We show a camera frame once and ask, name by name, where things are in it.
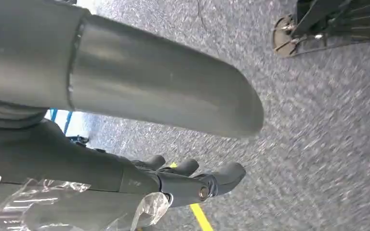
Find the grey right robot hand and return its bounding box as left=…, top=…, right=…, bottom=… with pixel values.
left=0, top=0, right=264, bottom=231

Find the blue steel shelf rack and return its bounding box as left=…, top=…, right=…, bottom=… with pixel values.
left=49, top=108, right=74, bottom=136

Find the yellow floor tape square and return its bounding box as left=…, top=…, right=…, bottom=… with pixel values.
left=169, top=162, right=215, bottom=231

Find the black robot foot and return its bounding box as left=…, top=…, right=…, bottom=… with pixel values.
left=272, top=0, right=370, bottom=59

